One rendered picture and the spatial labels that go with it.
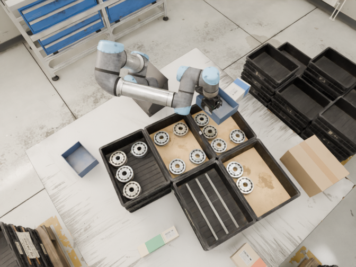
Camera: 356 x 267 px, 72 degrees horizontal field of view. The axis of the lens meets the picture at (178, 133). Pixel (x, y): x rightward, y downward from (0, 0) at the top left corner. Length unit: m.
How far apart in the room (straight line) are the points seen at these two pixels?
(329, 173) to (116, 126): 1.44
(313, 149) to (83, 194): 1.49
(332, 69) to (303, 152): 1.26
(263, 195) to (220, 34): 2.46
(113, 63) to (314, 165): 1.29
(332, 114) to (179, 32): 2.12
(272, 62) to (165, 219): 1.78
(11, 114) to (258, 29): 3.19
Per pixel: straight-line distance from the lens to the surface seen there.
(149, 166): 1.56
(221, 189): 1.53
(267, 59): 2.64
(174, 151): 1.59
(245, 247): 1.55
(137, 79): 1.60
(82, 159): 1.84
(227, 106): 1.49
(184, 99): 1.13
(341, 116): 2.50
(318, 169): 1.72
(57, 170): 1.88
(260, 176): 1.60
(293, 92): 2.60
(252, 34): 3.62
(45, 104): 3.17
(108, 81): 1.20
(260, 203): 1.56
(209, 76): 1.08
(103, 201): 1.70
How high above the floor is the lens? 2.29
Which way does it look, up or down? 63 degrees down
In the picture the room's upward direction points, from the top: 2 degrees counter-clockwise
